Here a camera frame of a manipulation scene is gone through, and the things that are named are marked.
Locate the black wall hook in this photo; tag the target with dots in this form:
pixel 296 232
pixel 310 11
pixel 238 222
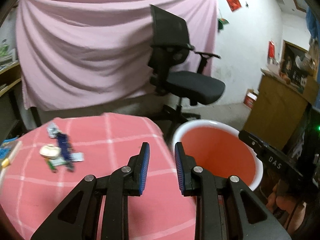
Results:
pixel 246 4

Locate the pink hanging sheet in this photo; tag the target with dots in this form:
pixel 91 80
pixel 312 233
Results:
pixel 100 50

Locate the stack of books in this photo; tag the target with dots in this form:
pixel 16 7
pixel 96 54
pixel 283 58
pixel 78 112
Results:
pixel 6 55

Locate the green cap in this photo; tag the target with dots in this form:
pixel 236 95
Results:
pixel 222 22

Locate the red paper wall decoration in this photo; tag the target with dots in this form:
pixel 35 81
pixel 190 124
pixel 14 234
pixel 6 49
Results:
pixel 231 0

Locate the silver blue wrapper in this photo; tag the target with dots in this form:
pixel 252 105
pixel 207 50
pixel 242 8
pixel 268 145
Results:
pixel 53 130

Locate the blue cover book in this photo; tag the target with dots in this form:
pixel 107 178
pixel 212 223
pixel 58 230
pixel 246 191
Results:
pixel 7 150

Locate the wooden shelf unit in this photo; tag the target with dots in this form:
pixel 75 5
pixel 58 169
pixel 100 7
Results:
pixel 8 80

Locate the person's right hand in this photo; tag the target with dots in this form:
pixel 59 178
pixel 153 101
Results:
pixel 277 201

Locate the blue dotted curtain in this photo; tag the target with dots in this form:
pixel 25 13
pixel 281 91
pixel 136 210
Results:
pixel 313 22

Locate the wooden cabinet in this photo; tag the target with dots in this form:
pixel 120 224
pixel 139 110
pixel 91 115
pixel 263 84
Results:
pixel 275 110

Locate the black office chair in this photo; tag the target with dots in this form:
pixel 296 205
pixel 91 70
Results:
pixel 190 82

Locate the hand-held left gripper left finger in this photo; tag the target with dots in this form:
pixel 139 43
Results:
pixel 145 165

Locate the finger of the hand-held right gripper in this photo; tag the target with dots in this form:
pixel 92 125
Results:
pixel 251 141

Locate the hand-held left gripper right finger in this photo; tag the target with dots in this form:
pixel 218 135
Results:
pixel 178 170

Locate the red checked blanket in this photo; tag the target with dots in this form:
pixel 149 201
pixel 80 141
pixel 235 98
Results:
pixel 37 192

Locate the orange plastic bucket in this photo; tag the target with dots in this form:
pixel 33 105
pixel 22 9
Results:
pixel 220 155

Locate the white green medicine packet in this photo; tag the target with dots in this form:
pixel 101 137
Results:
pixel 72 158

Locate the beige round lid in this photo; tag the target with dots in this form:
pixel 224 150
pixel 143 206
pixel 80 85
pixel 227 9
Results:
pixel 50 152

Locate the framed picture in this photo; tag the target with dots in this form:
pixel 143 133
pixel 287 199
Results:
pixel 293 62

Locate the red hanging charm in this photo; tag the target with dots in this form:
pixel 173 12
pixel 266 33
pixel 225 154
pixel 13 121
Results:
pixel 271 49

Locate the small yellow block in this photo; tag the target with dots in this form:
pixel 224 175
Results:
pixel 5 163

